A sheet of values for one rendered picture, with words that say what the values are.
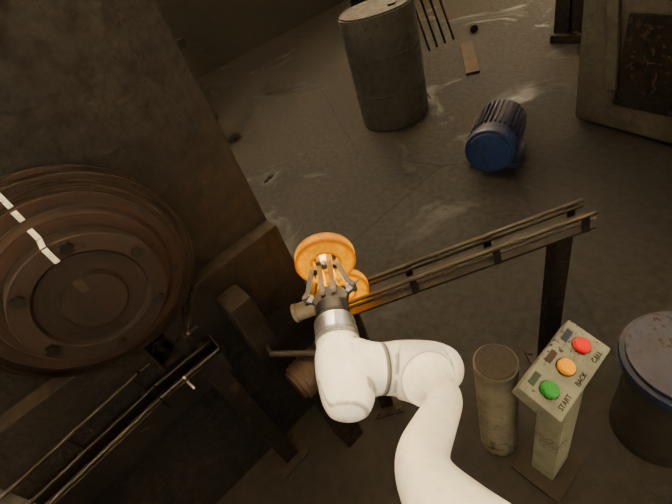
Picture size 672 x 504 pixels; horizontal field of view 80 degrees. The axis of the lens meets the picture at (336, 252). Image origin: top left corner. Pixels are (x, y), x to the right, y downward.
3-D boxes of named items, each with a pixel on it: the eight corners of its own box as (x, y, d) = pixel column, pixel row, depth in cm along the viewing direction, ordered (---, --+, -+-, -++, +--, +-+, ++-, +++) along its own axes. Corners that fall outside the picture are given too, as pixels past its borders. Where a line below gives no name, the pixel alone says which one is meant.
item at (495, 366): (473, 440, 145) (463, 364, 112) (492, 415, 149) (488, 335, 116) (504, 464, 137) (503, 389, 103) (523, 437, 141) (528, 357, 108)
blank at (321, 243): (282, 246, 99) (283, 256, 96) (339, 222, 96) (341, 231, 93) (311, 283, 109) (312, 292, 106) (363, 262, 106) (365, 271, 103)
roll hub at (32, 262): (73, 372, 87) (-41, 287, 69) (183, 290, 97) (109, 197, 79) (78, 387, 83) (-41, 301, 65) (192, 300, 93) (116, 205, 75)
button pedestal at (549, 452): (506, 473, 135) (506, 380, 95) (544, 419, 143) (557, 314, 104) (554, 511, 124) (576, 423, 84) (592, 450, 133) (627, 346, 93)
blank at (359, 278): (346, 309, 128) (347, 317, 125) (306, 291, 121) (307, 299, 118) (378, 280, 121) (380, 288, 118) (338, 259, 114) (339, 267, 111)
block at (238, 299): (245, 343, 135) (212, 297, 119) (264, 327, 137) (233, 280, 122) (262, 360, 127) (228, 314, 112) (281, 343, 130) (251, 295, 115)
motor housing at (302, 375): (325, 434, 162) (276, 364, 128) (362, 395, 170) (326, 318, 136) (346, 457, 153) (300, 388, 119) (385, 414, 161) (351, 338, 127)
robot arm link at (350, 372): (308, 358, 83) (368, 357, 86) (316, 432, 72) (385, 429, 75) (316, 326, 76) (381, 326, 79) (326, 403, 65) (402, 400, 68)
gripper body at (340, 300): (320, 335, 88) (316, 302, 95) (357, 324, 87) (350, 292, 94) (309, 315, 83) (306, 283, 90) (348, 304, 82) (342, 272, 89)
